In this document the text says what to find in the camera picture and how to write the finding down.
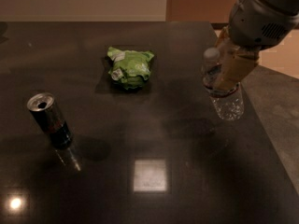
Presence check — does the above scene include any green crumpled chip bag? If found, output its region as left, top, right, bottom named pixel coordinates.
left=107, top=47, right=154, bottom=90

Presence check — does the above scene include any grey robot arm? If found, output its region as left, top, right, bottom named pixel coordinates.
left=213, top=0, right=299, bottom=91

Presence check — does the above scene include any dark energy drink can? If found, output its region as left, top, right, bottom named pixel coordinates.
left=27, top=92, right=72, bottom=150

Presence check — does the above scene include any clear plastic water bottle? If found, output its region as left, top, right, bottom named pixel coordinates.
left=201, top=48, right=244, bottom=121

